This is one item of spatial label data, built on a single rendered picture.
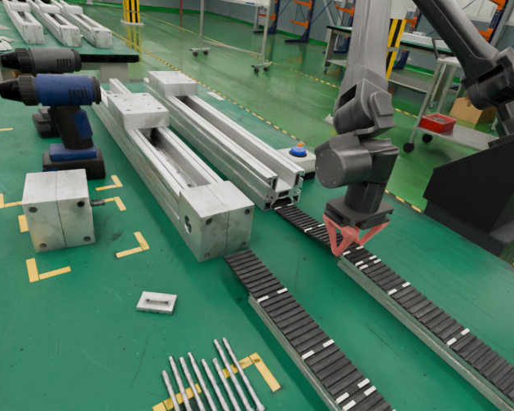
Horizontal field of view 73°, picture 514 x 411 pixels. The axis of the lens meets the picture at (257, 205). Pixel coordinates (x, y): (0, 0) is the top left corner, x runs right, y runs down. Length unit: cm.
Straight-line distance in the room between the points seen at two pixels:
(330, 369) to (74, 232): 45
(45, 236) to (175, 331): 27
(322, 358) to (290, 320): 6
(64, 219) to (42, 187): 6
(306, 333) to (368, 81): 37
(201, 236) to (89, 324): 20
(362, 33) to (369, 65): 8
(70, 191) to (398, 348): 55
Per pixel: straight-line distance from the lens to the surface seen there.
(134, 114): 89
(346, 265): 64
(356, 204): 57
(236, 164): 81
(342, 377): 46
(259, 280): 53
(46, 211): 62
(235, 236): 61
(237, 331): 51
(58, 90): 79
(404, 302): 58
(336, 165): 48
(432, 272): 73
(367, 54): 62
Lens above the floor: 118
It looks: 32 degrees down
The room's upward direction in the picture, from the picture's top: 8 degrees clockwise
